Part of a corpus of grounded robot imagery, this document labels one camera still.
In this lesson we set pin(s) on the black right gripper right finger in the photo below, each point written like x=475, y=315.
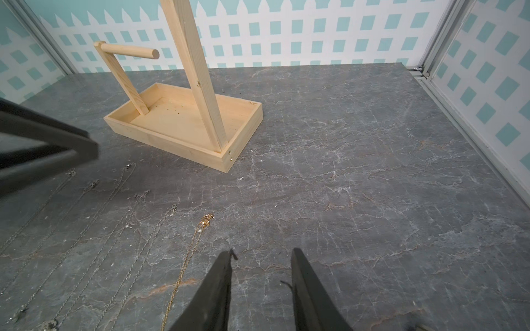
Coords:
x=312, y=306

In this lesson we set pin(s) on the wooden jewelry display stand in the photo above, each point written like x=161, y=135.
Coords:
x=194, y=123

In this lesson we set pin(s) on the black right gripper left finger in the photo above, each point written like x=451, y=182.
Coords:
x=210, y=307

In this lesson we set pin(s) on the silver necklace ring pendant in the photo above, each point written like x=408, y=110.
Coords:
x=53, y=324

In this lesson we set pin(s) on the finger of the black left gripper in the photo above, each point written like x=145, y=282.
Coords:
x=22, y=168
x=57, y=136

